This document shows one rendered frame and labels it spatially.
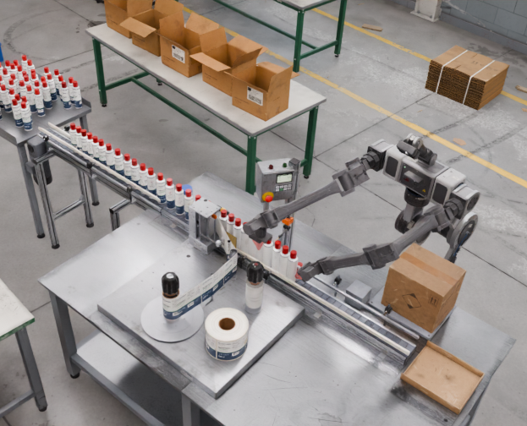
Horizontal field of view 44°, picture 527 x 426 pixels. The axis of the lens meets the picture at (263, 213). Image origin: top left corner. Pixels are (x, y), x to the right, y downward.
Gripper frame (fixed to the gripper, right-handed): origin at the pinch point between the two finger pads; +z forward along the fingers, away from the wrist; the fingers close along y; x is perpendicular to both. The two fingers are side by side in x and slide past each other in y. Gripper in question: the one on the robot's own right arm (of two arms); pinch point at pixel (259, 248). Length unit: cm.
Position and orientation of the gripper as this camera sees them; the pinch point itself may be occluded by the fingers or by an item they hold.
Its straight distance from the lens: 318.5
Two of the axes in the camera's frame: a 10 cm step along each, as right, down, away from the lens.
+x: 6.0, -4.6, 6.5
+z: -0.7, 7.8, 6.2
